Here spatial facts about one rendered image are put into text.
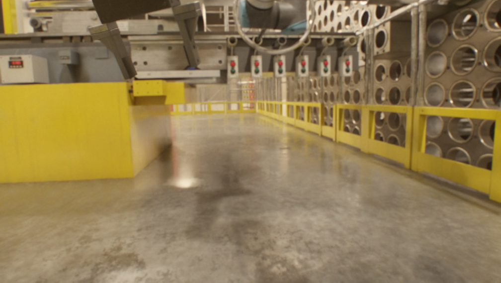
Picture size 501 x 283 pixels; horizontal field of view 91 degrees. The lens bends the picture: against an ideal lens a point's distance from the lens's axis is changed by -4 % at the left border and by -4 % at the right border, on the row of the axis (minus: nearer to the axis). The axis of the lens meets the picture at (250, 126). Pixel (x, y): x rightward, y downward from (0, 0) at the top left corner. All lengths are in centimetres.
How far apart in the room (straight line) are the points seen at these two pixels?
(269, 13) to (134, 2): 50
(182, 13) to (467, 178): 146
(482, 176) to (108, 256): 154
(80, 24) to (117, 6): 189
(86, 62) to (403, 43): 277
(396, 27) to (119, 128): 254
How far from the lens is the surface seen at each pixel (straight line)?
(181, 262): 85
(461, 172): 162
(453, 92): 281
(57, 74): 234
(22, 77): 228
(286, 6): 92
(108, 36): 53
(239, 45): 201
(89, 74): 223
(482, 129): 264
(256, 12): 86
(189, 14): 46
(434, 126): 309
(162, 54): 204
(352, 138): 247
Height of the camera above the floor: 46
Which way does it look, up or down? 6 degrees down
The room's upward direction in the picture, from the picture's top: 1 degrees counter-clockwise
